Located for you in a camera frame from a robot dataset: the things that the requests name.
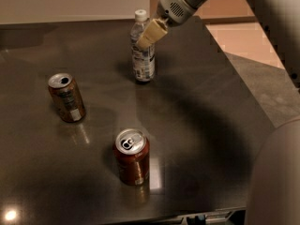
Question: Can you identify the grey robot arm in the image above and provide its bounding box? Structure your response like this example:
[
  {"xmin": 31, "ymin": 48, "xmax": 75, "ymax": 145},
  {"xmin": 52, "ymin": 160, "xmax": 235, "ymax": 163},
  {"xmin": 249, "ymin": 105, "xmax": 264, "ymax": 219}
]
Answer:
[{"xmin": 138, "ymin": 0, "xmax": 300, "ymax": 225}]

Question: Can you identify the red soda can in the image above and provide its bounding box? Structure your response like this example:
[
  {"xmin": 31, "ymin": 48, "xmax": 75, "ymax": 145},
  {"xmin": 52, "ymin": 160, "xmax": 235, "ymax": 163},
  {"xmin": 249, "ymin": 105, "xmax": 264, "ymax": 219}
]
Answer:
[{"xmin": 112, "ymin": 128, "xmax": 150, "ymax": 186}]

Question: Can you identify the clear plastic water bottle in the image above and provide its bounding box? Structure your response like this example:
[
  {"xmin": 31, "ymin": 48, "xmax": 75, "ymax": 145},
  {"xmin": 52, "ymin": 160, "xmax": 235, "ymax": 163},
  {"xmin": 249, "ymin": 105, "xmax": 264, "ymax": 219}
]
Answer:
[{"xmin": 130, "ymin": 9, "xmax": 156, "ymax": 83}]

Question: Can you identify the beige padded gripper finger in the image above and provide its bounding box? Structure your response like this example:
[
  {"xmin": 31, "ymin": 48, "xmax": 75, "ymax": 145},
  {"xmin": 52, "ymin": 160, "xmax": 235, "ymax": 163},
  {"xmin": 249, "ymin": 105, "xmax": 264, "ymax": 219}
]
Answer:
[{"xmin": 136, "ymin": 19, "xmax": 168, "ymax": 50}]

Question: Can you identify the brown soda can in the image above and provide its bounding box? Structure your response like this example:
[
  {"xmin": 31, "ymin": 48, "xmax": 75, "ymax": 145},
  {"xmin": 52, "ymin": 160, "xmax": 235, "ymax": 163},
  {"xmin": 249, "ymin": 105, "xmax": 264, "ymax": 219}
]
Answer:
[{"xmin": 48, "ymin": 73, "xmax": 86, "ymax": 123}]

